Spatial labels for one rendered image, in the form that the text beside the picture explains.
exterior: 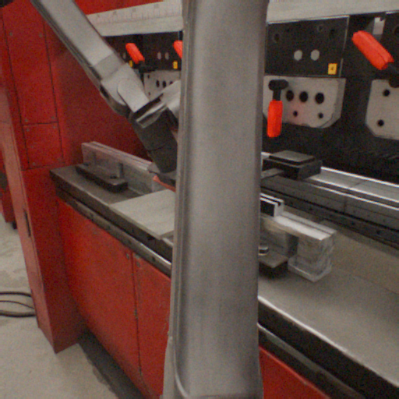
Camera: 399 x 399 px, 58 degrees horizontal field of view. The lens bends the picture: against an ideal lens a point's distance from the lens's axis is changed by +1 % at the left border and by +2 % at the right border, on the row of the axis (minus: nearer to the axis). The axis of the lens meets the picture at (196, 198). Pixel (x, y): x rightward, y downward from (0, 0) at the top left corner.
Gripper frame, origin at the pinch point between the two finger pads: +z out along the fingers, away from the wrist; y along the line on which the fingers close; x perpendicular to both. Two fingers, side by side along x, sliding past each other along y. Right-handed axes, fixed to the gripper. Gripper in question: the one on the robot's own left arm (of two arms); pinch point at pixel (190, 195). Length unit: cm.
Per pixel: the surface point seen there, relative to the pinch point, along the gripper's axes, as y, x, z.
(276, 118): -15.6, -14.1, -11.1
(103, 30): 52, -26, -25
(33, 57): 86, -14, -24
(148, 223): -2.7, 11.6, -4.8
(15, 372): 89, 74, 73
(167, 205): 1.9, 4.7, -1.0
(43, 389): 73, 69, 76
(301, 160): -3.0, -31.3, 16.3
